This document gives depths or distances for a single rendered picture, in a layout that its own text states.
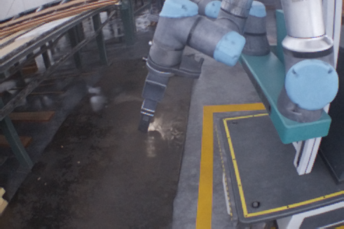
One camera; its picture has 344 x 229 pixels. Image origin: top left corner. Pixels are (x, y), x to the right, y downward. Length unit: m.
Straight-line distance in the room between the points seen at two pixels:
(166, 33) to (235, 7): 0.18
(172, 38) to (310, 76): 0.30
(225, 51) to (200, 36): 0.06
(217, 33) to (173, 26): 0.09
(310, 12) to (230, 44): 0.18
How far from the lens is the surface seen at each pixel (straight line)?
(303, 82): 0.48
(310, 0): 0.46
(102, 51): 3.37
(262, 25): 1.08
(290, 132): 0.66
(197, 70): 0.59
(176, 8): 0.52
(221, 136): 1.26
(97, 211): 1.44
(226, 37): 0.51
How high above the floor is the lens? 1.10
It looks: 29 degrees down
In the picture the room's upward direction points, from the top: 8 degrees counter-clockwise
